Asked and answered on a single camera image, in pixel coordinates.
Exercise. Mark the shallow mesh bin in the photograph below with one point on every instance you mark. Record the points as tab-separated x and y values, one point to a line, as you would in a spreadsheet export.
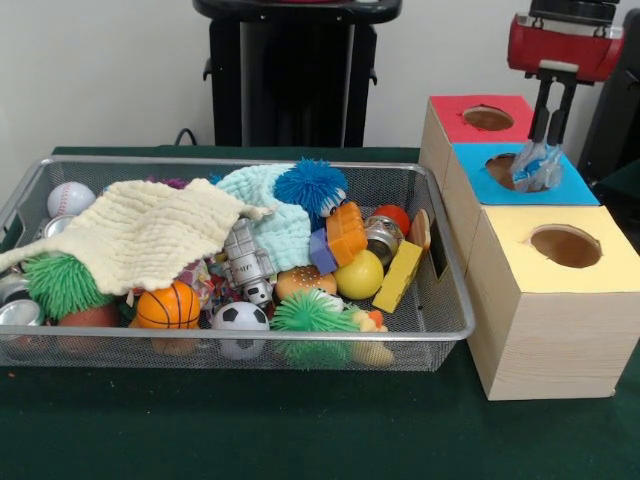
125	350

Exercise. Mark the cream knitted cloth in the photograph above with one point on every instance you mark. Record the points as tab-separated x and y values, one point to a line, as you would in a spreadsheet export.
150	230

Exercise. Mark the small soccer ball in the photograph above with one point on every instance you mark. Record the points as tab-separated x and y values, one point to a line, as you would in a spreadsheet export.
240	317

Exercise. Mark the yellow ball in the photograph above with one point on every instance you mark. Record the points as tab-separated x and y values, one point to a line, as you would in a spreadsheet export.
360	275

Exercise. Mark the small orange basketball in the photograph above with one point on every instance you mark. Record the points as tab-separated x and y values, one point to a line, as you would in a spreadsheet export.
167	305

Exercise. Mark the wooden box with three holes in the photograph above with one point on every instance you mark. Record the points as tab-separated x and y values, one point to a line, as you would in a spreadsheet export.
550	340

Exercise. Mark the yellow block toy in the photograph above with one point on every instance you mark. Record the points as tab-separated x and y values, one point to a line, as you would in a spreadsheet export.
397	277

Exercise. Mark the blue spiky ball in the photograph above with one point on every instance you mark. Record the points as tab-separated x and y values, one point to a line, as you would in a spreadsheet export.
310	185

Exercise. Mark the light blue knitted cloth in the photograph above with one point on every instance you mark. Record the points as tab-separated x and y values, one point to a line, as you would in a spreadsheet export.
287	235

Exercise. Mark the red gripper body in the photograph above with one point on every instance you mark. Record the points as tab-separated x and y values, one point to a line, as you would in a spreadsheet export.
560	47

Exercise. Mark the orange and purple toy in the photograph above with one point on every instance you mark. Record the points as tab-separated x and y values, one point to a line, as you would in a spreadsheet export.
345	232

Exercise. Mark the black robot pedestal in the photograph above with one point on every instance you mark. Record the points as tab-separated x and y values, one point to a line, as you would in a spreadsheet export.
300	100

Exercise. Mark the green spiky ball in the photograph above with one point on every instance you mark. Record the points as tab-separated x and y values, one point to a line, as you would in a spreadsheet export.
60	285
310	312

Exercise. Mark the dark green side tablecloth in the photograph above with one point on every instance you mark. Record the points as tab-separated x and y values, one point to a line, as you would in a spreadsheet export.
622	187

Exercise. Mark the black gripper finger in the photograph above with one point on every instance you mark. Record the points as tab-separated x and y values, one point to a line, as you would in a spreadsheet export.
559	127
541	125

